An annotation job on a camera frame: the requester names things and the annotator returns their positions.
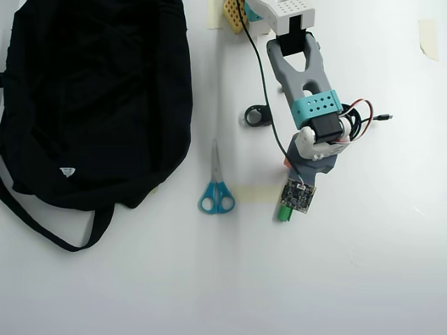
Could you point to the long beige masking tape strip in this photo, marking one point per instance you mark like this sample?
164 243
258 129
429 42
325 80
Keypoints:
255 193

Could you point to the green and black marker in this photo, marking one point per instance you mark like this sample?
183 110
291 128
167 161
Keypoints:
284 213

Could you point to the camera circuit board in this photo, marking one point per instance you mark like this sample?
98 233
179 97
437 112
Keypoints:
298 195

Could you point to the yellow perforated block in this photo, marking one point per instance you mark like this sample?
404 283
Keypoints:
232 14

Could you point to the torn beige masking tape piece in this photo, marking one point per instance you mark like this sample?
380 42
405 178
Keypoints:
429 38

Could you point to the black fabric bag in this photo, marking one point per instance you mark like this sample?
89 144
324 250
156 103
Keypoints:
94 104

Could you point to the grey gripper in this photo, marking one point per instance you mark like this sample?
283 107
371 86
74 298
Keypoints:
328 167

